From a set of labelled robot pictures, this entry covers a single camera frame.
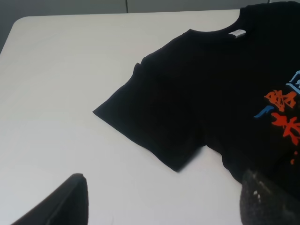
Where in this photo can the black printed t-shirt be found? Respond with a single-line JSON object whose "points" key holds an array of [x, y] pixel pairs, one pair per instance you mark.
{"points": [[235, 90]]}

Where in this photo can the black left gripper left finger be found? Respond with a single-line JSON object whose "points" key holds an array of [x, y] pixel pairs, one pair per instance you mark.
{"points": [[67, 205]]}

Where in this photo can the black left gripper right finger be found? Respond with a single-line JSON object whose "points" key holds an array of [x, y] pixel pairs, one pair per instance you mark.
{"points": [[264, 203]]}

